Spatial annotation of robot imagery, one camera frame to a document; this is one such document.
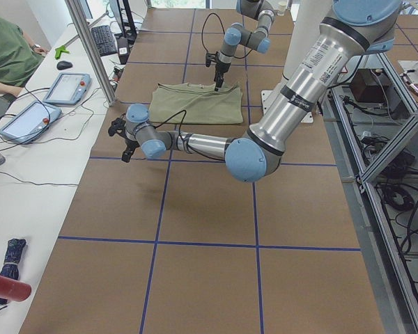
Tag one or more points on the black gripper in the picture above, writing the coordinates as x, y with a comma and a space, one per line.
221, 68
130, 142

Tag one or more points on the sage green long-sleeve shirt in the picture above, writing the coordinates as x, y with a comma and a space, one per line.
204, 105

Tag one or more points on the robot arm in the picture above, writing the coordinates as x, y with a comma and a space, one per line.
349, 29
237, 34

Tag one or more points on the upper teach pendant tablet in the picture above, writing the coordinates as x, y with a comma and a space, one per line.
68, 89

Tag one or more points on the teach pendant tablet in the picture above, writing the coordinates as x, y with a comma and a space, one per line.
68, 89
30, 123

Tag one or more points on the white paper cup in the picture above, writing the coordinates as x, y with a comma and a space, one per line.
281, 8

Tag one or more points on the lower teach pendant tablet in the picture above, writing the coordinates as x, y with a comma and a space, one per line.
30, 123

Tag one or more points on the black keyboard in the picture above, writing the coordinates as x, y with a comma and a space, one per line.
104, 40

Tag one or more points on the black computer mouse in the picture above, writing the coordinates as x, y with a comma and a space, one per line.
63, 65

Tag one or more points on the green plastic clamp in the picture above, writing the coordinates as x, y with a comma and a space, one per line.
59, 51

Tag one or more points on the folded dark blue umbrella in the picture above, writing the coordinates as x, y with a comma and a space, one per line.
11, 260

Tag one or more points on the seated person in green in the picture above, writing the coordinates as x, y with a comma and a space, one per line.
20, 57

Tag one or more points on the red water bottle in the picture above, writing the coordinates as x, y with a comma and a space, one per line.
14, 290

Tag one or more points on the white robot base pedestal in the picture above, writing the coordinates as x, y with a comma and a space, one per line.
307, 16

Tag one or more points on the aluminium frame post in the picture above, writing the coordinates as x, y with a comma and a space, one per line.
81, 25

